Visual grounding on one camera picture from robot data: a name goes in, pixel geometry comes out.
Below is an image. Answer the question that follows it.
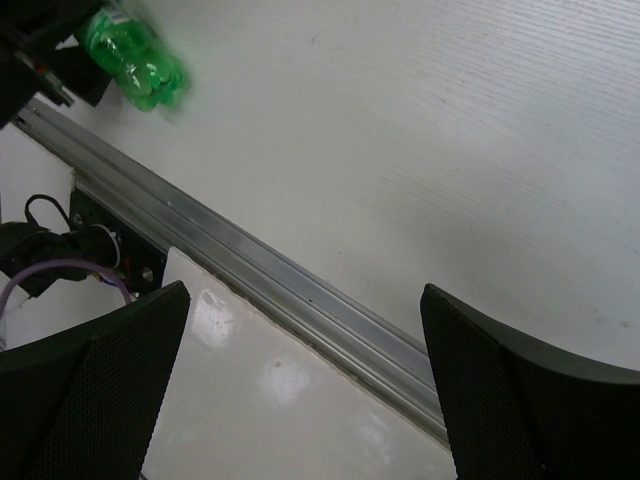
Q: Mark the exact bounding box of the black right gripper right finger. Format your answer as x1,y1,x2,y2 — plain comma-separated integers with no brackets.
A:
420,284,639,479

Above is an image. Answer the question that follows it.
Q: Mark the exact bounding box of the green plastic soda bottle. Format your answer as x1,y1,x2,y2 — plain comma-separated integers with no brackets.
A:
74,1,189,112

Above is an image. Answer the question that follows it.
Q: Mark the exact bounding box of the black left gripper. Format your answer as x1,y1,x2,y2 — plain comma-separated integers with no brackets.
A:
1,1,112,126

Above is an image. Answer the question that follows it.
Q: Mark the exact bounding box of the aluminium front frame rail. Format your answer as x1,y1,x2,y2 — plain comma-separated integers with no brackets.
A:
14,100,447,443

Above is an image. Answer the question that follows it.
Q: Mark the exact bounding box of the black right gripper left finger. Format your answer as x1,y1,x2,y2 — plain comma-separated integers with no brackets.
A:
1,281,190,479

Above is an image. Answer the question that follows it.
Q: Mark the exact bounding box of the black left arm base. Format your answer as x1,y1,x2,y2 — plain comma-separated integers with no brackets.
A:
1,190,166,296

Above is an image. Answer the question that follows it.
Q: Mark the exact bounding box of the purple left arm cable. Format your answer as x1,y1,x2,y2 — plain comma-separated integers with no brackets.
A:
0,259,136,341

